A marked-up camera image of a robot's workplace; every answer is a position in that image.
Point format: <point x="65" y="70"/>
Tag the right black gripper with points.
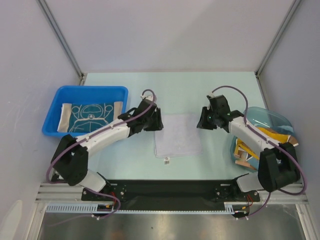
<point x="205" y="119"/>

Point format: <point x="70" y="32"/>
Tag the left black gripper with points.
<point x="157" y="125"/>

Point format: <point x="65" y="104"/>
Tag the white lavender towel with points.
<point x="179" y="137"/>

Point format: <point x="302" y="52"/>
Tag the yellow white towel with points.
<point x="245" y="157"/>

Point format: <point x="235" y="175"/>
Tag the teal beige Doraemon towel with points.
<point x="86" y="118"/>

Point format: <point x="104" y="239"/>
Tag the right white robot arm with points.
<point x="277" y="165"/>

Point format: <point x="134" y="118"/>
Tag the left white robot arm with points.
<point x="71" y="158"/>

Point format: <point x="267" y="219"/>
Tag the translucent teal basket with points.
<point x="264" y="118"/>

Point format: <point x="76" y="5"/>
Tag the blue plastic bin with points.
<point x="69" y="94"/>

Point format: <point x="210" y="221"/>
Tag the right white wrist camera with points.
<point x="211" y="96"/>

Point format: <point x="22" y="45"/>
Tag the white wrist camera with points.
<point x="151" y="97"/>
<point x="211" y="96"/>

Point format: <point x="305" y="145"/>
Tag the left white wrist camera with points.
<point x="151" y="97"/>

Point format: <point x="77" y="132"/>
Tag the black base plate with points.
<point x="178" y="195"/>

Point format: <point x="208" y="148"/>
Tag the aluminium frame rail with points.
<point x="59" y="193"/>

